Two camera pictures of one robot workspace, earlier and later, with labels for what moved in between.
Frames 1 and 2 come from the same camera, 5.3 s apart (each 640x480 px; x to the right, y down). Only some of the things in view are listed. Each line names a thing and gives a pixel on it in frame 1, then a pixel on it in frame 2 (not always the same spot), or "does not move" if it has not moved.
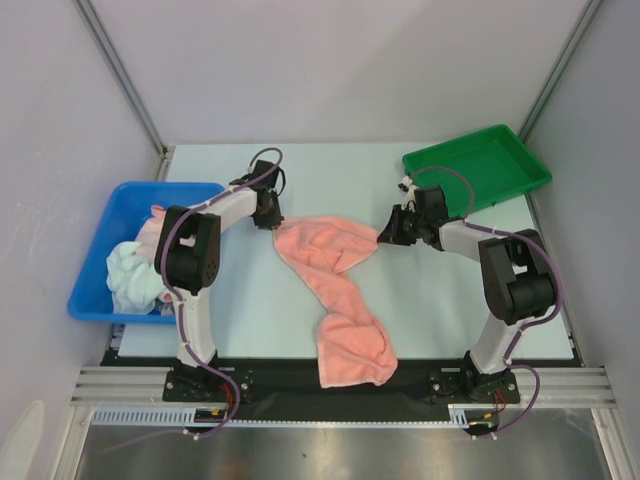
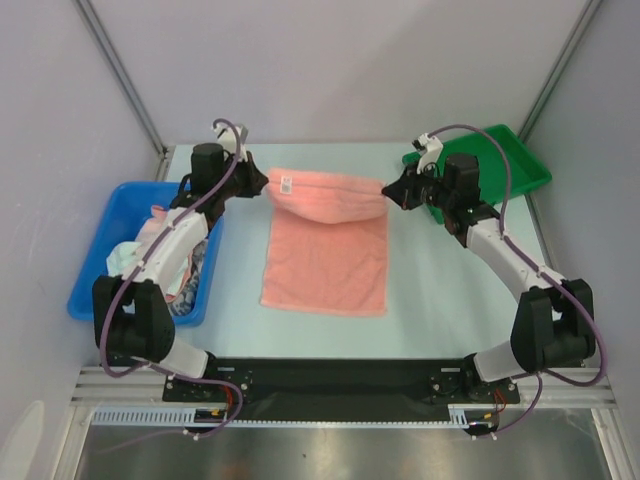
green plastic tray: [478, 169] does not move
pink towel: [354, 348] → [326, 243]
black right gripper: [403, 226] → [408, 188]
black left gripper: [273, 221] → [256, 181]
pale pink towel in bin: [148, 236] does not move
